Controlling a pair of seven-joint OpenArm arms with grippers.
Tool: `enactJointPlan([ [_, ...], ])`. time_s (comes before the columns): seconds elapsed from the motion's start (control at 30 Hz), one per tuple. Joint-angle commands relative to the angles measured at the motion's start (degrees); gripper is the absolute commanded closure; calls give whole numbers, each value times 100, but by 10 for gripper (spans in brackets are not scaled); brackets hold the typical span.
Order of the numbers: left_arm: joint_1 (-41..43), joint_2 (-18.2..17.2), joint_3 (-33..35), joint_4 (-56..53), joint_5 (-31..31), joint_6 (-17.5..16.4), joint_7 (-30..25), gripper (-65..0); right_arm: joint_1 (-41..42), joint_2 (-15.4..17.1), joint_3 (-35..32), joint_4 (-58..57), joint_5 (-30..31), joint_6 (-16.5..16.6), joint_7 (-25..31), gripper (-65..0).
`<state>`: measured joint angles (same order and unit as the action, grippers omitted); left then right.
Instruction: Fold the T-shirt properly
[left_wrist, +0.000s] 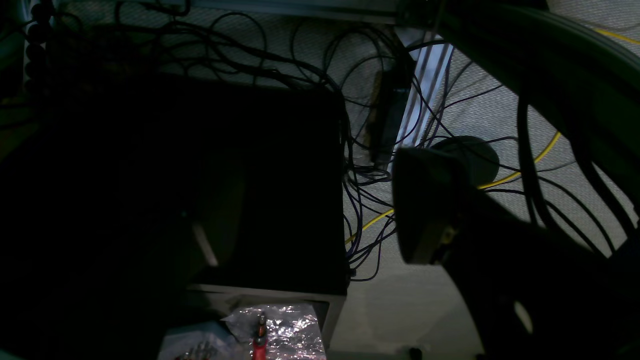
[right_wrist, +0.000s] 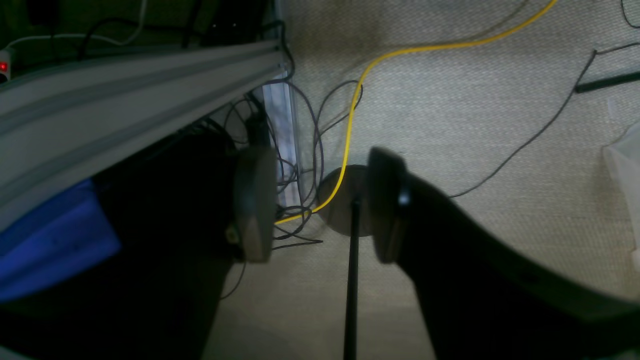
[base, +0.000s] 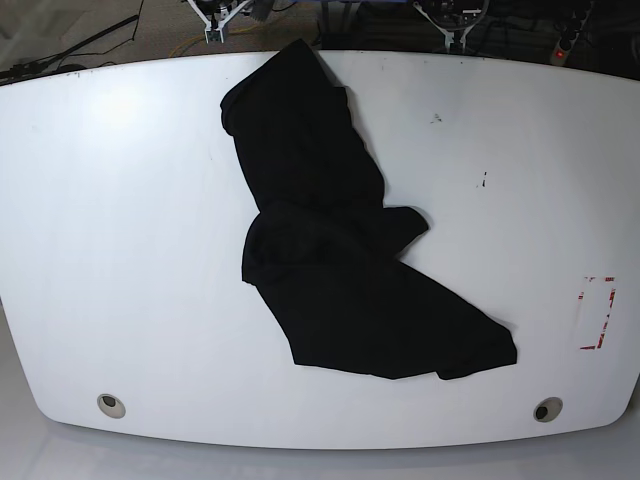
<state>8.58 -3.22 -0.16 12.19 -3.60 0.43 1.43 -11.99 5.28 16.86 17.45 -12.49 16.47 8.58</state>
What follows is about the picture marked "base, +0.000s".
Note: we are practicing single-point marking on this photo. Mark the black T-shirt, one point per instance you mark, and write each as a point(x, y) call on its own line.
point(324, 251)

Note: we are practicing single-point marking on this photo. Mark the red tape rectangle marking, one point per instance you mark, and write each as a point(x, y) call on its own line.
point(595, 304)

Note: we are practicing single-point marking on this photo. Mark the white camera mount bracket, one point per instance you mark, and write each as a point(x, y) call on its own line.
point(455, 19)
point(216, 14)

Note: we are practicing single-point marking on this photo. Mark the left table cable grommet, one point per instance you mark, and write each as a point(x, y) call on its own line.
point(111, 406)

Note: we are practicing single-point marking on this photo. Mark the table cable grommet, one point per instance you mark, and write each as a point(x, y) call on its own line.
point(548, 410)
point(111, 406)

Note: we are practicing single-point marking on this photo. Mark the right table cable grommet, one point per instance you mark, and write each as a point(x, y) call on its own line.
point(548, 410)

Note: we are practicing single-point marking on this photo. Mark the black power strip red switch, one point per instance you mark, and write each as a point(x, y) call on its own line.
point(570, 31)

